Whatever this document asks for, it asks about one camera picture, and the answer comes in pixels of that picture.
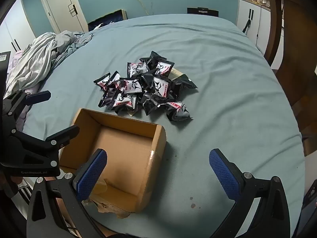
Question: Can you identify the white door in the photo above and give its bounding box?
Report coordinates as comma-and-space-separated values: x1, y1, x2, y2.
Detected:
38, 0, 89, 34

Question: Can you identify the pink sheet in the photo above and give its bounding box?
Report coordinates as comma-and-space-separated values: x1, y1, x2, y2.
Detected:
6, 50, 25, 80

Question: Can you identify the crumpled grey duvet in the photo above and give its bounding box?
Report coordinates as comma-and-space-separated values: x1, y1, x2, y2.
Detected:
5, 30, 94, 93

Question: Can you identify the white cabinet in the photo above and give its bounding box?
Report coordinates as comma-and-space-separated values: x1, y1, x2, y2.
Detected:
235, 0, 285, 70

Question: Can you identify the black flat box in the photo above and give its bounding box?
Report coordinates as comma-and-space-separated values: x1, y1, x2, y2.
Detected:
187, 7, 219, 18

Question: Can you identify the brown wooden furniture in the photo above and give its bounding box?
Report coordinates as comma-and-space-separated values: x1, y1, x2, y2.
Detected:
263, 0, 317, 156

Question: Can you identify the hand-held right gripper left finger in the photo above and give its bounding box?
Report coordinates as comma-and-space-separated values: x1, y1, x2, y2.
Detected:
26, 148, 108, 238

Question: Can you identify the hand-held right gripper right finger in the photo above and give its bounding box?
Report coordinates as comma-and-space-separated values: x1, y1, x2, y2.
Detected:
209, 148, 291, 238

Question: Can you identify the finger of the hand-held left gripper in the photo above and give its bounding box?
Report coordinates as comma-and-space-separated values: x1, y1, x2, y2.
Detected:
2, 90, 52, 130
0, 125, 80, 178

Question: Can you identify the white wardrobe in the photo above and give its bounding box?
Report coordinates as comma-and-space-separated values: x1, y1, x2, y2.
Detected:
0, 0, 38, 55

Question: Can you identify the teal bed sheet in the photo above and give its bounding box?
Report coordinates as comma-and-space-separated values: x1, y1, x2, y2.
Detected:
22, 13, 306, 238

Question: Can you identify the brown cardboard box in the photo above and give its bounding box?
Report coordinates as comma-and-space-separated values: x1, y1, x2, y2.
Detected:
58, 108, 167, 219

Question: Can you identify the dark framed painting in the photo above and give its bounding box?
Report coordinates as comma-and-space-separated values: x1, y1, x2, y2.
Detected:
88, 9, 128, 32

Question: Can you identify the pile of black snack packets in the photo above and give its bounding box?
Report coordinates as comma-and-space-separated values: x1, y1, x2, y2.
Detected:
93, 51, 198, 122

